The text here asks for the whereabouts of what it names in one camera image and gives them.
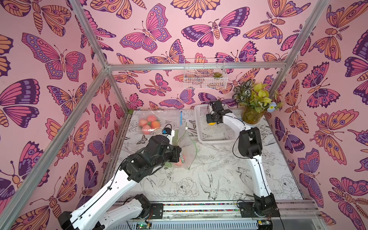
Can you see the aluminium frame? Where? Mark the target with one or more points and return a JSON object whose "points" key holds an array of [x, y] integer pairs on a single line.
{"points": [[20, 198]]}

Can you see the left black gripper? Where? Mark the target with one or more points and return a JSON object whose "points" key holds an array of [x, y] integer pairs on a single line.
{"points": [[175, 151]]}

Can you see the pink plastic basket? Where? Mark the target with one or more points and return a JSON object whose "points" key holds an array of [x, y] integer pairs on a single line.
{"points": [[211, 134]]}

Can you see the clear blue-zipper zip-top bag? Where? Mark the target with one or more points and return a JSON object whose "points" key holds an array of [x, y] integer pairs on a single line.
{"points": [[167, 118]]}

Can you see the white wire wall basket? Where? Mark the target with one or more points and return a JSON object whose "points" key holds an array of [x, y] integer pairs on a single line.
{"points": [[202, 75]]}

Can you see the pink peach mid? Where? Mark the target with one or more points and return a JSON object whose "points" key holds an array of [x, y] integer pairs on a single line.
{"points": [[182, 162]]}

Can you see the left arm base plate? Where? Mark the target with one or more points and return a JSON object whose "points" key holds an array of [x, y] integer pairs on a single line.
{"points": [[153, 211]]}

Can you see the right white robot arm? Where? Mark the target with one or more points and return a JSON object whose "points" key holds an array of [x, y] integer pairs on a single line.
{"points": [[250, 149]]}

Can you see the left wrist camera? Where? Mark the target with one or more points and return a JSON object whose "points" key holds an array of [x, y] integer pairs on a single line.
{"points": [[169, 133]]}

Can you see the clear green-zipper zip-top bag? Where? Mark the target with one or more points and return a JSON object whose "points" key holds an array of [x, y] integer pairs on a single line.
{"points": [[187, 145]]}

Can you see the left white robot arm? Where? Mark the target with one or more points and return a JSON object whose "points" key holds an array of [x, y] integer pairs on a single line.
{"points": [[97, 212]]}

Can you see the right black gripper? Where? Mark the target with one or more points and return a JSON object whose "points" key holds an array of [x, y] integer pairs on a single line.
{"points": [[212, 115]]}

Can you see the pink peach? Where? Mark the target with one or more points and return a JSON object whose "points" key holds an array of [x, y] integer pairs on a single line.
{"points": [[151, 118], [146, 129], [143, 122]]}

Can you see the orange-red peach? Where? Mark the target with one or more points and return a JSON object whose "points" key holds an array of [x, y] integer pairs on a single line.
{"points": [[155, 125]]}

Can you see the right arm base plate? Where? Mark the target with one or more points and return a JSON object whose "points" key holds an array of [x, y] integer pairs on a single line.
{"points": [[255, 210]]}

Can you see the potted artificial plant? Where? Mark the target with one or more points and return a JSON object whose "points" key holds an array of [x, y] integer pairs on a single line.
{"points": [[255, 100]]}

